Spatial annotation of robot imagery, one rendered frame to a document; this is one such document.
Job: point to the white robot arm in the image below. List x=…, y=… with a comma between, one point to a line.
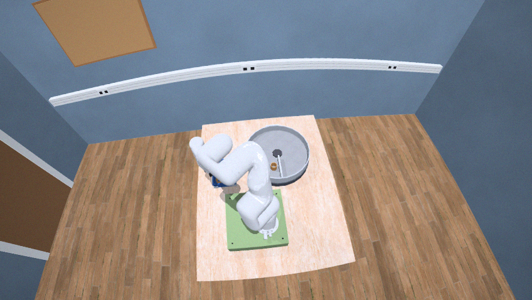
x=258, y=207

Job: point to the blue open-top crate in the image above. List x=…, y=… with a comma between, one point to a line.
x=214, y=183

